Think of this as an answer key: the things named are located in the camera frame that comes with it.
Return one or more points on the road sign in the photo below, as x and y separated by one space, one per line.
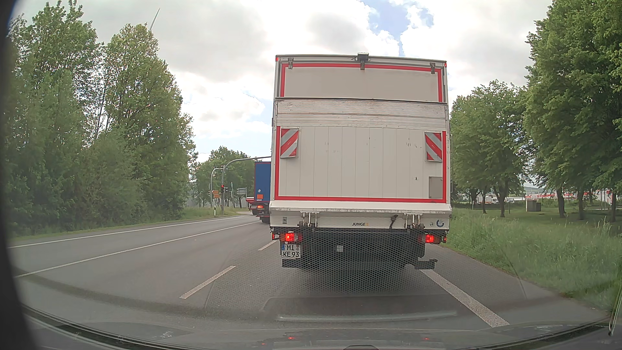
241 192

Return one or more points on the grey asphalt road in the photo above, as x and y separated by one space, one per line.
136 267

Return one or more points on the grass verge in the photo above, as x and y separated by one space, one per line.
534 253
199 213

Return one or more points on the car's own bonnet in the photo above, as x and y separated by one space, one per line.
311 338

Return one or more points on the row of trees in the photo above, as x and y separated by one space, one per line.
559 97
82 146

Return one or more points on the group of trees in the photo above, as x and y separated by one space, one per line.
228 172

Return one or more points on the blue lorry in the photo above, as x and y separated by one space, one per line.
262 187

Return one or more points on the low building with red band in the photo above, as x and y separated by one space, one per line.
544 196

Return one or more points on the white box lorry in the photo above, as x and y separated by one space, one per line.
360 160

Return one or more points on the grey street cabinet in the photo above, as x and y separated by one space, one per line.
533 205

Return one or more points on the road markings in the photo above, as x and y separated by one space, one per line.
469 301

